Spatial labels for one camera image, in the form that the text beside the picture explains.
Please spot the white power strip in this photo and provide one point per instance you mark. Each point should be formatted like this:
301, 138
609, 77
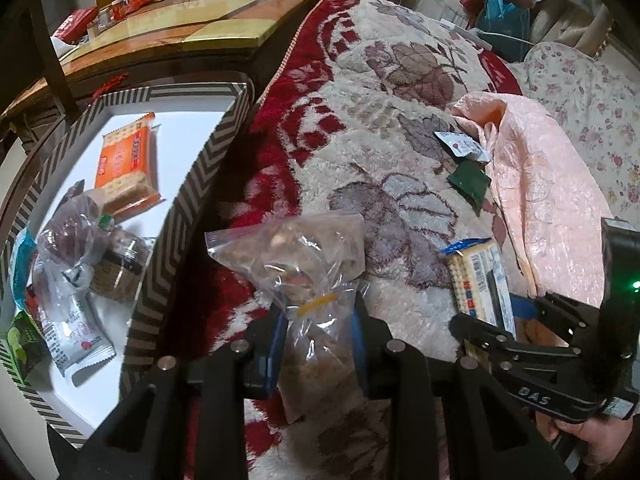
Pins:
462, 29

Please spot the beige padded headboard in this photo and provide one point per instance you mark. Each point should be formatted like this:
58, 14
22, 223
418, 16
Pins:
570, 20

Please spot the small white snack packet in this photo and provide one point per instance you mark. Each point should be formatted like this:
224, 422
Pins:
462, 146

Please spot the dark brown snack packet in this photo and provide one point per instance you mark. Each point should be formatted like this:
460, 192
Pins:
74, 192

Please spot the clear bag of nuts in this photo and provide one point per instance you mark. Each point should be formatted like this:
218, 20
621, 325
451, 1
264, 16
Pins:
300, 255

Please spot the white plastic bag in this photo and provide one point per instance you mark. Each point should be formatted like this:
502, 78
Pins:
62, 49

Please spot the small glass jar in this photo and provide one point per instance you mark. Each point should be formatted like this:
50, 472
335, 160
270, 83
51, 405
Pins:
105, 19

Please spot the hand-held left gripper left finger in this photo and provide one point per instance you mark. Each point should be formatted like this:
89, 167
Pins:
277, 355

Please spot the red tassel knot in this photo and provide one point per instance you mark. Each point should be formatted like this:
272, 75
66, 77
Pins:
112, 83

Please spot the silver green-edged snack packet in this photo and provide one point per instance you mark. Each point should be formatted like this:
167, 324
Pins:
120, 270

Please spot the blue snack packet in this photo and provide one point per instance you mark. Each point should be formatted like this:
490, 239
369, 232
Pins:
21, 265

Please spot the blue-edged cracker packet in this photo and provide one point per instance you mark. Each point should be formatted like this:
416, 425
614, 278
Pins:
475, 280

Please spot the wooden table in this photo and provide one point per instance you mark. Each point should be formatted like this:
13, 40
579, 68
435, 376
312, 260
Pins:
200, 20

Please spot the pink quilt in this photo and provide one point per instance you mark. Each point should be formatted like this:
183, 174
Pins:
540, 185

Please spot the orange cracker packet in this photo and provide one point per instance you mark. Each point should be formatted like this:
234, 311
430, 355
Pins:
122, 160

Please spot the red gift box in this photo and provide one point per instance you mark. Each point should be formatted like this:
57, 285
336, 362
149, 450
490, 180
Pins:
75, 24

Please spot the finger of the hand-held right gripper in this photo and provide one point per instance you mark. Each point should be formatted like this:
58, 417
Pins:
560, 312
500, 347

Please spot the teal bag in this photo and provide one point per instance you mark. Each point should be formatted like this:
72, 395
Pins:
502, 25

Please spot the chevron patterned box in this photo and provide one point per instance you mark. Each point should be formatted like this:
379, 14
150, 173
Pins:
200, 170

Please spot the dark green snack packet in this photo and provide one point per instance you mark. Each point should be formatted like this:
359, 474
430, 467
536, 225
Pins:
470, 182

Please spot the clear bag of red dates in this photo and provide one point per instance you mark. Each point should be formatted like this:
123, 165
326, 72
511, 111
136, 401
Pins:
70, 230

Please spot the floral bedsheet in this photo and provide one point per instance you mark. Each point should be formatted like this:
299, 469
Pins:
590, 95

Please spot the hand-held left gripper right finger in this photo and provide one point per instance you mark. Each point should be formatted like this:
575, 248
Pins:
359, 345

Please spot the person's right hand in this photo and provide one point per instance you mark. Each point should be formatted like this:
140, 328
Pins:
600, 440

